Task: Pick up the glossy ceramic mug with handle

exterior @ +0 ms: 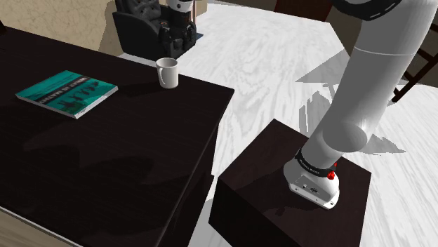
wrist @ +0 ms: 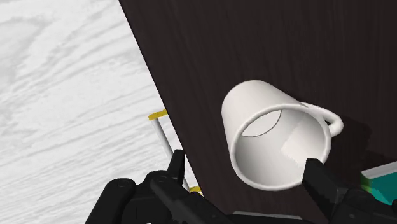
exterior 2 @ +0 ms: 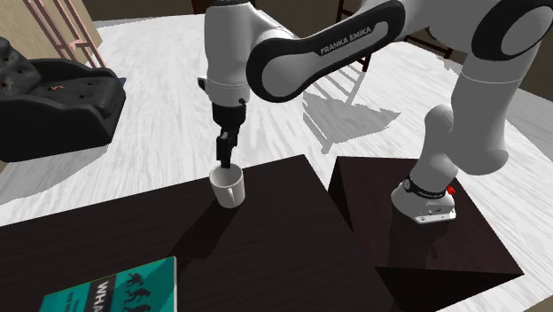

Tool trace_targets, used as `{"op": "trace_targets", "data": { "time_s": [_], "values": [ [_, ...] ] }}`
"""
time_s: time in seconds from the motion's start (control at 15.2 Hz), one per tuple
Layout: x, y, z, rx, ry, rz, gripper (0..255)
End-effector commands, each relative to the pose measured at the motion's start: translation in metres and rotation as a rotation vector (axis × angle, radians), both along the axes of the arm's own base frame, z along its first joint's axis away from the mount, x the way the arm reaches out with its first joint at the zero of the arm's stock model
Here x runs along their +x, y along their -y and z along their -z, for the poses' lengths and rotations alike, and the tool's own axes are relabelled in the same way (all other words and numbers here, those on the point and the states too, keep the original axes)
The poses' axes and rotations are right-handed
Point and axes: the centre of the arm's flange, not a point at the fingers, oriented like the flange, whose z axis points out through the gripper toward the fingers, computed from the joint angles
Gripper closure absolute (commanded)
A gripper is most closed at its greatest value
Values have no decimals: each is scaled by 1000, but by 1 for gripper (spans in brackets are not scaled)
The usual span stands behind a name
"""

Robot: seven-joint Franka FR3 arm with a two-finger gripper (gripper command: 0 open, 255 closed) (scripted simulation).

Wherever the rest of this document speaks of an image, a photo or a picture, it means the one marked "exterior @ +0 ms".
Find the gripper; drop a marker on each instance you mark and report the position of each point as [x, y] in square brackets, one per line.
[180, 21]

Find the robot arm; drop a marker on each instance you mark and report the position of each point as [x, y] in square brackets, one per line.
[373, 89]

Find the black armchair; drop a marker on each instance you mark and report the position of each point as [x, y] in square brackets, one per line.
[137, 34]

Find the white mug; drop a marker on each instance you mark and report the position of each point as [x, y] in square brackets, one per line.
[168, 74]

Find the teal book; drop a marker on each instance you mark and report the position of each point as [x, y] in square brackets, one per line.
[65, 93]

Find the dark wooden table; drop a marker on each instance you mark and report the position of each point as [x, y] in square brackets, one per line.
[119, 154]

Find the dark robot stand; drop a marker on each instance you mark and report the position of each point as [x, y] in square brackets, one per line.
[260, 191]

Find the dark wooden ladder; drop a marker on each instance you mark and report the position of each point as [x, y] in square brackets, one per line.
[414, 73]

